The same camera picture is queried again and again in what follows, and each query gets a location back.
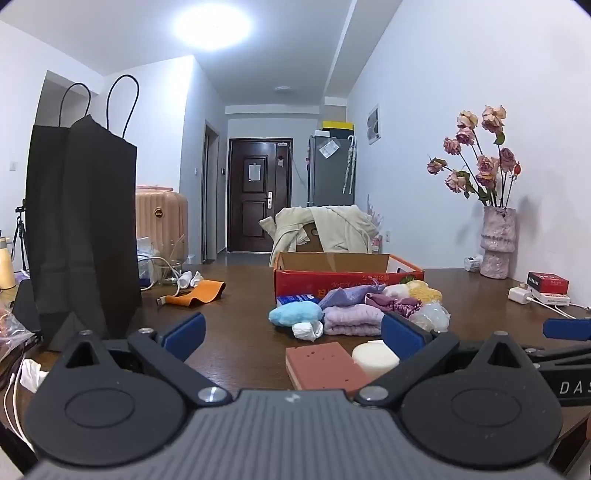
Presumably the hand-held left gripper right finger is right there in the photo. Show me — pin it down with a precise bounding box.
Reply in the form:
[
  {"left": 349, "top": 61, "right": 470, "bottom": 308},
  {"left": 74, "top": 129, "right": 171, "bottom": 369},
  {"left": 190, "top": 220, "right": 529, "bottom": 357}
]
[{"left": 353, "top": 312, "right": 539, "bottom": 409}]

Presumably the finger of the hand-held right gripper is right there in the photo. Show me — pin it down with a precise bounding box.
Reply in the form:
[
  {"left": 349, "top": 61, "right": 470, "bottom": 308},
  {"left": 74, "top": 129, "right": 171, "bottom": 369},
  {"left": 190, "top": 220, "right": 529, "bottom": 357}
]
[
  {"left": 523, "top": 344, "right": 591, "bottom": 370},
  {"left": 543, "top": 318, "right": 591, "bottom": 341}
]

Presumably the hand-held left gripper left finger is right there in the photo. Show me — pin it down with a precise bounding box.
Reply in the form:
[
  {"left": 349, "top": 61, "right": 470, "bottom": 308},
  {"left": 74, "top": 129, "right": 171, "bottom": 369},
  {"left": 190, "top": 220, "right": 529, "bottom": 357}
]
[{"left": 58, "top": 312, "right": 233, "bottom": 408}]

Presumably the pink satin cloth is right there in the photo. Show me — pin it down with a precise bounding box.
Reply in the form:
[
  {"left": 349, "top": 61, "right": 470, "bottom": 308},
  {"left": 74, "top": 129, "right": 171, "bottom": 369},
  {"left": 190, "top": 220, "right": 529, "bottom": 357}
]
[{"left": 365, "top": 293, "right": 423, "bottom": 319}]

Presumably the white round foam puff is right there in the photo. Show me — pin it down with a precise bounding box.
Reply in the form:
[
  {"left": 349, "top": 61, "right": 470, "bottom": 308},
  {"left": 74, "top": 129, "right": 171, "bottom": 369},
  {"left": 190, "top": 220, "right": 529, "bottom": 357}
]
[{"left": 352, "top": 339, "right": 400, "bottom": 381}]

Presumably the yellow fluffy cloth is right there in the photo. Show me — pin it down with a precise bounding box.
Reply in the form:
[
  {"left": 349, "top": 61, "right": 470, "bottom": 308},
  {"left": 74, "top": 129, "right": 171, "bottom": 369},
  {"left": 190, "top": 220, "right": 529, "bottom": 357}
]
[{"left": 406, "top": 280, "right": 443, "bottom": 303}]

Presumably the lilac fluffy towel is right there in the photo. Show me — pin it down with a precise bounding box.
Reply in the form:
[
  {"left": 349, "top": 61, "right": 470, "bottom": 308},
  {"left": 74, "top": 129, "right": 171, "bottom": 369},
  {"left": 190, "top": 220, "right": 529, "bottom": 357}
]
[{"left": 322, "top": 304, "right": 386, "bottom": 337}]

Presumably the purple drawstring pouch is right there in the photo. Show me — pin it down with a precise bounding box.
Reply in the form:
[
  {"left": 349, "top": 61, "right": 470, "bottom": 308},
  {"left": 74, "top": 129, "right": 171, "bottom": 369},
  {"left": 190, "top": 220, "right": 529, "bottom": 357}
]
[{"left": 318, "top": 282, "right": 386, "bottom": 310}]

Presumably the brick red sponge block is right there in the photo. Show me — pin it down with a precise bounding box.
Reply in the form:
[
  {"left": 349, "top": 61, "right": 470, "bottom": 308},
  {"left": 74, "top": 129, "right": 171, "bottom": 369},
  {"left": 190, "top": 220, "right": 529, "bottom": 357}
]
[{"left": 285, "top": 342, "right": 375, "bottom": 398}]

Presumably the red cardboard box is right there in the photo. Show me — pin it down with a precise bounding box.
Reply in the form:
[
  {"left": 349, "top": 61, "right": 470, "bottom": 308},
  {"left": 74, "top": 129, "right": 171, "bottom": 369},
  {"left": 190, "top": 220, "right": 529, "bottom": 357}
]
[{"left": 273, "top": 251, "right": 424, "bottom": 309}]

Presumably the white sock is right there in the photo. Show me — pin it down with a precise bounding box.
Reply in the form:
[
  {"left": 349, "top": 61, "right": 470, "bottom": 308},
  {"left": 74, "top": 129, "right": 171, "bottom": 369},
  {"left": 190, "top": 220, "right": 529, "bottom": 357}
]
[{"left": 292, "top": 320, "right": 324, "bottom": 342}]

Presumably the light blue plush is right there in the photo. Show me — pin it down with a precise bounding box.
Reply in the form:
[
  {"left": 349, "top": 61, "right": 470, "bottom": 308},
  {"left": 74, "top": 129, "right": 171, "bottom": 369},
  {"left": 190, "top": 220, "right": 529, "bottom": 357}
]
[{"left": 269, "top": 302, "right": 324, "bottom": 328}]

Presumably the blue tissue packet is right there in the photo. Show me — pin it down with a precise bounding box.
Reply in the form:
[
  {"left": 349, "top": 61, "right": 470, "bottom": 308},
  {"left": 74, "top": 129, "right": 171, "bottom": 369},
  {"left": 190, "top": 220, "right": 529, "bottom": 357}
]
[{"left": 276, "top": 294, "right": 321, "bottom": 308}]

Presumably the small red box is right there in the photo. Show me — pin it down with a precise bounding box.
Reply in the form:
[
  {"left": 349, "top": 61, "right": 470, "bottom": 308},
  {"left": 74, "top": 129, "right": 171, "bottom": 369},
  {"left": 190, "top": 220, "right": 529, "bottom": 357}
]
[{"left": 527, "top": 271, "right": 570, "bottom": 295}]

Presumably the white plastic bag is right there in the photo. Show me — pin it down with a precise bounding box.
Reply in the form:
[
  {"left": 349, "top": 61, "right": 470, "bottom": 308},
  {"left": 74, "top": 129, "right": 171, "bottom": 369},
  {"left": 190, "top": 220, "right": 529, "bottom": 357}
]
[{"left": 136, "top": 237, "right": 160, "bottom": 283}]

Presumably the pink textured vase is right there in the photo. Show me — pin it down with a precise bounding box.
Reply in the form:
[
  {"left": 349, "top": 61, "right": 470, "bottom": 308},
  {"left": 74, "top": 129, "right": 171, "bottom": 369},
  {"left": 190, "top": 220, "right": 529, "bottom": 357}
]
[{"left": 479, "top": 205, "right": 517, "bottom": 279}]

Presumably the pink suitcase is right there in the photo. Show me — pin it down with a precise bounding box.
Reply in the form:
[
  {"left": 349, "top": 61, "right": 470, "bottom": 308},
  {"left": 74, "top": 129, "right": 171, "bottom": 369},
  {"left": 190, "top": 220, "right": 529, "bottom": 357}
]
[{"left": 135, "top": 185, "right": 189, "bottom": 278}]

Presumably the beige coat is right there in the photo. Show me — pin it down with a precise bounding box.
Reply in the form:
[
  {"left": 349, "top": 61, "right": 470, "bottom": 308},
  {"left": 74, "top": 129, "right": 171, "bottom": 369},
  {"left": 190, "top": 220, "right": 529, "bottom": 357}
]
[{"left": 259, "top": 204, "right": 380, "bottom": 266}]

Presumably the brown wooden chair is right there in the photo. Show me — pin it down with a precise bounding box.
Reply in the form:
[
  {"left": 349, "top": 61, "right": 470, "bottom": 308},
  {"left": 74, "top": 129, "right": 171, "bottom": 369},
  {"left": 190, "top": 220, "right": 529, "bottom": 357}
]
[{"left": 295, "top": 222, "right": 325, "bottom": 254}]

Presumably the grey side door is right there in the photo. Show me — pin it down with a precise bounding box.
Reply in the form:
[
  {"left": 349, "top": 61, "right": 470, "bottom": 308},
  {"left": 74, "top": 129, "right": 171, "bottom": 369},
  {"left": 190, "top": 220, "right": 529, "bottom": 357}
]
[{"left": 203, "top": 121, "right": 221, "bottom": 264}]

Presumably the black paper bag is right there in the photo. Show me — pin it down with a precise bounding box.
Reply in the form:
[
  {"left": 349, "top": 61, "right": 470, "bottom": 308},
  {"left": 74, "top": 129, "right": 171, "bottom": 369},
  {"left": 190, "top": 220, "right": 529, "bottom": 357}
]
[{"left": 24, "top": 74, "right": 144, "bottom": 352}]

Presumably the dark brown entrance door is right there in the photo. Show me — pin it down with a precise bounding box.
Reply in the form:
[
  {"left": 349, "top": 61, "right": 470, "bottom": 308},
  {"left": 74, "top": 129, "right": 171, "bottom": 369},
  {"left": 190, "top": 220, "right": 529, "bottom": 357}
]
[{"left": 227, "top": 137, "right": 293, "bottom": 254}]

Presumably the crumpled white tissue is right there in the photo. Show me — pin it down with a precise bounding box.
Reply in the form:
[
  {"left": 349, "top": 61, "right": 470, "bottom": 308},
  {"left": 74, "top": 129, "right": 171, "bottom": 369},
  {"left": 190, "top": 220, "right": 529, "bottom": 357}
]
[{"left": 21, "top": 359, "right": 49, "bottom": 393}]

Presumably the crumpled clear plastic wrap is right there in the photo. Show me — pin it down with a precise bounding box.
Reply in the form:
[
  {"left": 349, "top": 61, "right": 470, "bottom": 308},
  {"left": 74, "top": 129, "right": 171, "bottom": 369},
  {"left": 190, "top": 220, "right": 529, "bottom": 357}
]
[{"left": 0, "top": 305, "right": 38, "bottom": 361}]

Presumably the grey fridge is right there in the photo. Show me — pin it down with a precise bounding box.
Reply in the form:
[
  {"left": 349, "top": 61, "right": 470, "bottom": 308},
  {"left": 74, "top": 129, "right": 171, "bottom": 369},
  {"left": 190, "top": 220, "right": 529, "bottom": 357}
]
[{"left": 308, "top": 134, "right": 356, "bottom": 207}]

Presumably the folded umbrella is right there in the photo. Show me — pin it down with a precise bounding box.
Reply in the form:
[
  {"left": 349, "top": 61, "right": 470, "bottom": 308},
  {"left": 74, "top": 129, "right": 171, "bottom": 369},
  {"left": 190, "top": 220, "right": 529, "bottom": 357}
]
[{"left": 342, "top": 135, "right": 357, "bottom": 195}]

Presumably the cream bottle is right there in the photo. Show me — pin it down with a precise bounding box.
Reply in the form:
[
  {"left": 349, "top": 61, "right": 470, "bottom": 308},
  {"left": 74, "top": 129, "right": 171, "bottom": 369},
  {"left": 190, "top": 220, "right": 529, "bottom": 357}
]
[{"left": 0, "top": 237, "right": 17, "bottom": 291}]

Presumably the black tripod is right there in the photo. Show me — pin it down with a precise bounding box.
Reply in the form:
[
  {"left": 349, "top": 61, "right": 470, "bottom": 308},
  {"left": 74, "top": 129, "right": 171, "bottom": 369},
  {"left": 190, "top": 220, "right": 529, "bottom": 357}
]
[{"left": 11, "top": 199, "right": 28, "bottom": 271}]

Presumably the round ceiling lamp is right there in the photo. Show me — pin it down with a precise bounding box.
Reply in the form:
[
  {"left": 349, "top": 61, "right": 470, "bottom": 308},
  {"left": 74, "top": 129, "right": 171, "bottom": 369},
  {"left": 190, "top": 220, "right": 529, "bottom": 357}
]
[{"left": 173, "top": 2, "right": 252, "bottom": 51}]

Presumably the white charger cable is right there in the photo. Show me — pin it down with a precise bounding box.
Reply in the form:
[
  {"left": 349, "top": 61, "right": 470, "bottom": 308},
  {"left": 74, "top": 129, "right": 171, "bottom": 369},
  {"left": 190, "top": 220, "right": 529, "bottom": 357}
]
[{"left": 531, "top": 295, "right": 579, "bottom": 320}]

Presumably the orange strap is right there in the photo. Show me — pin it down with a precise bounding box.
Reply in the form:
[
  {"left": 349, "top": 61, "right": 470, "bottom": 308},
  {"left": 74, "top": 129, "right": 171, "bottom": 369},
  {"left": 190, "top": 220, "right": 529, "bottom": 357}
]
[{"left": 165, "top": 279, "right": 226, "bottom": 306}]

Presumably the white usb cable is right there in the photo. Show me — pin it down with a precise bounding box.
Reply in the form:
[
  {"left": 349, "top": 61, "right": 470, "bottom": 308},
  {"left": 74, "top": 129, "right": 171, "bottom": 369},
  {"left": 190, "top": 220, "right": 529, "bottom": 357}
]
[{"left": 157, "top": 274, "right": 185, "bottom": 306}]

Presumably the thin white cable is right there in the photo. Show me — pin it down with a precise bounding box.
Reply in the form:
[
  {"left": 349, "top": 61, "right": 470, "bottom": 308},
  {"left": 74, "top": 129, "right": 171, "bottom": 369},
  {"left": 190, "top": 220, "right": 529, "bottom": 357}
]
[{"left": 0, "top": 364, "right": 34, "bottom": 455}]

